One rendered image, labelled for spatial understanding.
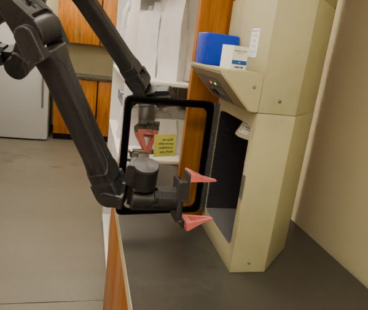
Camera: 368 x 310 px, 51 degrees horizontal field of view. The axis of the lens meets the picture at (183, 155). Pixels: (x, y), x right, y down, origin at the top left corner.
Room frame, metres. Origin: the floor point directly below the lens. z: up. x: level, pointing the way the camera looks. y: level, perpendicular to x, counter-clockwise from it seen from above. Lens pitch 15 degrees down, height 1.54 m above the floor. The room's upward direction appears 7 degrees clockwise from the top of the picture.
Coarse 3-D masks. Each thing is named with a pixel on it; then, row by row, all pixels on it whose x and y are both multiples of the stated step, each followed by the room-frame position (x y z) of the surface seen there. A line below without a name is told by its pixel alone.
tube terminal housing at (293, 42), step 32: (256, 0) 1.12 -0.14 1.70; (288, 0) 1.00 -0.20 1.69; (320, 0) 1.03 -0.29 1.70; (288, 32) 1.01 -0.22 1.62; (320, 32) 1.09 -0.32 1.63; (256, 64) 1.05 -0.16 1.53; (288, 64) 1.01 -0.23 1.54; (320, 64) 1.16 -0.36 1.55; (288, 96) 1.02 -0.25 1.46; (256, 128) 1.00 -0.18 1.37; (288, 128) 1.02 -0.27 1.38; (256, 160) 1.00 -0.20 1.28; (288, 160) 1.04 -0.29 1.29; (256, 192) 1.01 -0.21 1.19; (288, 192) 1.11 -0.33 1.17; (256, 224) 1.01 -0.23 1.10; (288, 224) 1.18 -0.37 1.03; (224, 256) 1.05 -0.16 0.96; (256, 256) 1.02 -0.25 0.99
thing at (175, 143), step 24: (144, 96) 1.20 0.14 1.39; (144, 120) 1.20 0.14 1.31; (168, 120) 1.23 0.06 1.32; (192, 120) 1.26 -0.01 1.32; (120, 144) 1.18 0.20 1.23; (144, 144) 1.20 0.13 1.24; (168, 144) 1.23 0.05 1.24; (192, 144) 1.27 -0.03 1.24; (168, 168) 1.24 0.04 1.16; (192, 168) 1.27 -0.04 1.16; (192, 192) 1.27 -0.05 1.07
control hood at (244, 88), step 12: (204, 72) 1.15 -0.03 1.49; (216, 72) 1.01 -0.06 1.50; (228, 72) 0.97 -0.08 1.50; (240, 72) 0.98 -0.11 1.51; (252, 72) 1.01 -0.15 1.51; (228, 84) 0.98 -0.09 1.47; (240, 84) 0.98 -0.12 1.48; (252, 84) 0.99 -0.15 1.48; (216, 96) 1.24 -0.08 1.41; (240, 96) 0.98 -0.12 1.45; (252, 96) 0.99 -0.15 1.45; (252, 108) 0.99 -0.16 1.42
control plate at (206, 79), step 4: (200, 76) 1.25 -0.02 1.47; (204, 76) 1.19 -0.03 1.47; (204, 80) 1.23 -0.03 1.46; (208, 80) 1.17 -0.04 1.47; (212, 80) 1.12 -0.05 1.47; (216, 80) 1.07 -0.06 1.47; (208, 84) 1.22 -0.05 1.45; (212, 84) 1.16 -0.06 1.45; (216, 84) 1.11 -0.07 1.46; (212, 88) 1.21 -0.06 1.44; (216, 88) 1.14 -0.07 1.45; (220, 88) 1.10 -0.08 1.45; (212, 92) 1.26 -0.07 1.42; (220, 92) 1.14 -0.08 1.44; (224, 92) 1.09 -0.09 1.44; (220, 96) 1.18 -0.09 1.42; (224, 96) 1.12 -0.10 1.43; (228, 96) 1.08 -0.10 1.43; (228, 100) 1.12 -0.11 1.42
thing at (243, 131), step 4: (244, 124) 1.13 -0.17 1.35; (240, 128) 1.14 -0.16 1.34; (244, 128) 1.12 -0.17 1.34; (248, 128) 1.11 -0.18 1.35; (236, 132) 1.15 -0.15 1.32; (240, 132) 1.13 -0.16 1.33; (244, 132) 1.11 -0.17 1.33; (248, 132) 1.10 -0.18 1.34; (240, 136) 1.12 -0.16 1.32; (244, 136) 1.11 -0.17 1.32; (248, 136) 1.10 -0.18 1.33
